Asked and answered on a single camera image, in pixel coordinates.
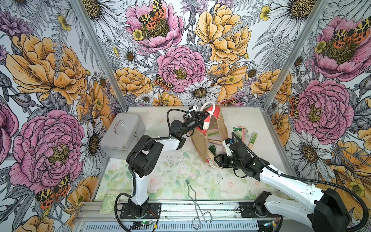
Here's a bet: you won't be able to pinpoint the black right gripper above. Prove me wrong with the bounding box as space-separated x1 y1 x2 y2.
214 154 244 170

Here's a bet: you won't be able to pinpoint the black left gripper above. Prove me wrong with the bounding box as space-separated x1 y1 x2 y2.
180 109 213 135

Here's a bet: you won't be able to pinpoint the burlap tote bag red trim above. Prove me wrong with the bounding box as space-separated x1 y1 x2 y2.
191 101 228 169

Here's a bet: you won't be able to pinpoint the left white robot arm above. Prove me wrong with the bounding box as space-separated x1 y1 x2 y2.
127 108 211 218

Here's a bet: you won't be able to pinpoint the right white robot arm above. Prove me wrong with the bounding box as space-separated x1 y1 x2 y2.
214 139 351 232

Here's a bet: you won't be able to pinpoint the folding fans in bag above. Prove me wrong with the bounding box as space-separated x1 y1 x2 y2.
207 129 224 158

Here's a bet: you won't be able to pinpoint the silver aluminium case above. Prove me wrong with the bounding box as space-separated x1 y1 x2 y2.
99 113 145 159

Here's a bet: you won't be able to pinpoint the metal tongs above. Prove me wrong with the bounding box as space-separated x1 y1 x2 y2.
186 180 213 230

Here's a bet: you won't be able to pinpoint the green patterned packet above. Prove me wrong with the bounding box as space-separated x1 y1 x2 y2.
100 190 119 215

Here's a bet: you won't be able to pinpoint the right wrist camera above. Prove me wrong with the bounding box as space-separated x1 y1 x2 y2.
222 138 233 157

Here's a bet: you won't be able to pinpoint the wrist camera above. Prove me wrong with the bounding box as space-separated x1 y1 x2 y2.
222 138 233 157
187 105 199 118

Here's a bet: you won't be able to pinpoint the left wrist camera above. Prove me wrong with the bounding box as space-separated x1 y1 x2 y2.
187 105 199 118

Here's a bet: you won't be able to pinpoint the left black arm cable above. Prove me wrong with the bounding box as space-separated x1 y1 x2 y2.
114 108 189 232

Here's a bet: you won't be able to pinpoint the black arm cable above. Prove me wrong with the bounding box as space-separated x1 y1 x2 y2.
231 131 369 232
114 108 189 232

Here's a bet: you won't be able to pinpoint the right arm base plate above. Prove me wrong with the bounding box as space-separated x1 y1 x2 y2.
236 202 280 218

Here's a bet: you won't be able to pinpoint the aluminium front rail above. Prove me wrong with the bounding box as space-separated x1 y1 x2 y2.
73 200 328 224

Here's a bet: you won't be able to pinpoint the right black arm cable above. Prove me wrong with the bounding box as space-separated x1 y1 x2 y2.
231 131 369 232

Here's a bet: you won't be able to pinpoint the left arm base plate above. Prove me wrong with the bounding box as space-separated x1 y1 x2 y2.
119 203 162 219

